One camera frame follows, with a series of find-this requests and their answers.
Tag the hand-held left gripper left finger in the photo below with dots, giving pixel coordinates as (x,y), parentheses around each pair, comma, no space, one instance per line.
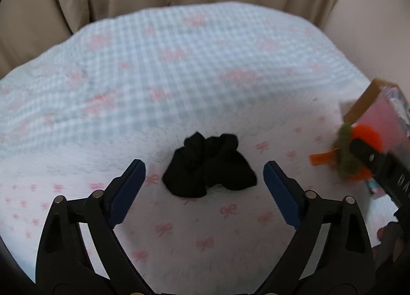
(129,189)

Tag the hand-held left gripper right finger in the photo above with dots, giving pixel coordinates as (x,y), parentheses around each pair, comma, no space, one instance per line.
(282,192)

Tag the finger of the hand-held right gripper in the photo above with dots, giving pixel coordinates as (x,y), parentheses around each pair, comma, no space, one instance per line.
(368,155)

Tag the orange and green plush toy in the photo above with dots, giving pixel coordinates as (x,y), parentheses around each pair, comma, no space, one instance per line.
(347,150)

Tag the pink patterned cardboard box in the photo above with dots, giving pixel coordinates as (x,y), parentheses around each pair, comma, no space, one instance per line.
(381,115)

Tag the black scrunchie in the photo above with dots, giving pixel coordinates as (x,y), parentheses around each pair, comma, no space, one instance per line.
(208,167)

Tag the person's right hand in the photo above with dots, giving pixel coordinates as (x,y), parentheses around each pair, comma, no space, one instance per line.
(382,234)

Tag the checked blue pink bed sheet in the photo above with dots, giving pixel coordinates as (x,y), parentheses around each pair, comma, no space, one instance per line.
(179,83)

